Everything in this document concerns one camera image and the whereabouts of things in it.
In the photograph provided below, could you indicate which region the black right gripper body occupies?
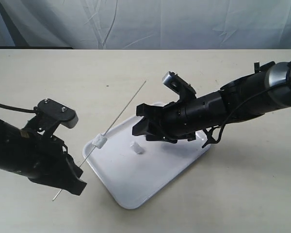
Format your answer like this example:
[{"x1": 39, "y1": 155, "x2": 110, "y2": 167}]
[{"x1": 157, "y1": 93, "x2": 227, "y2": 142}]

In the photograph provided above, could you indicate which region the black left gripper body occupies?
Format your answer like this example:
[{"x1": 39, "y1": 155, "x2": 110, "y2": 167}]
[{"x1": 26, "y1": 135, "x2": 75, "y2": 188}]

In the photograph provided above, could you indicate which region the white marshmallow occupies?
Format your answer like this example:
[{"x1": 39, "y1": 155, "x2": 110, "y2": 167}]
[
  {"x1": 91, "y1": 133, "x2": 108, "y2": 149},
  {"x1": 130, "y1": 141, "x2": 145, "y2": 154}
]

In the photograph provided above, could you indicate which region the thin metal skewer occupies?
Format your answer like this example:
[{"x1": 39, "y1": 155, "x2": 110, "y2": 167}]
[{"x1": 52, "y1": 80, "x2": 146, "y2": 202}]

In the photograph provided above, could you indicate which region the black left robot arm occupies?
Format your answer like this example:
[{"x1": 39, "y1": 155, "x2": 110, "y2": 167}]
[{"x1": 0, "y1": 119, "x2": 87, "y2": 196}]

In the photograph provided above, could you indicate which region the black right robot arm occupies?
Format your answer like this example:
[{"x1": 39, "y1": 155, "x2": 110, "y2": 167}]
[{"x1": 132, "y1": 61, "x2": 291, "y2": 145}]

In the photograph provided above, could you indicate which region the white rectangular plastic tray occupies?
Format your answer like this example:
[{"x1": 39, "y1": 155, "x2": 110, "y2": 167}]
[{"x1": 82, "y1": 116, "x2": 210, "y2": 209}]

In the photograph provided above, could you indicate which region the grey wrinkled backdrop cloth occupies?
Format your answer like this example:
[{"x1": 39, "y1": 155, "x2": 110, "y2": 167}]
[{"x1": 0, "y1": 0, "x2": 291, "y2": 50}]

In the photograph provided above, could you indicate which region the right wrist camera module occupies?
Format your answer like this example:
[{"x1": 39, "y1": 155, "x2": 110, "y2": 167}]
[{"x1": 162, "y1": 71, "x2": 196, "y2": 102}]

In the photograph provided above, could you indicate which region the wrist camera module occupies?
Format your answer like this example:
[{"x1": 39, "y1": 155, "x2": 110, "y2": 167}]
[
  {"x1": 24, "y1": 99, "x2": 79, "y2": 138},
  {"x1": 162, "y1": 71, "x2": 196, "y2": 102}
]

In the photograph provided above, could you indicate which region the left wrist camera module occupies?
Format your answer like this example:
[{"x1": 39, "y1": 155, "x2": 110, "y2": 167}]
[{"x1": 24, "y1": 99, "x2": 79, "y2": 138}]

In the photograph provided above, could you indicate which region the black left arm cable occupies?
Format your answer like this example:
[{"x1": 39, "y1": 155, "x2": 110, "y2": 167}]
[{"x1": 0, "y1": 100, "x2": 38, "y2": 114}]

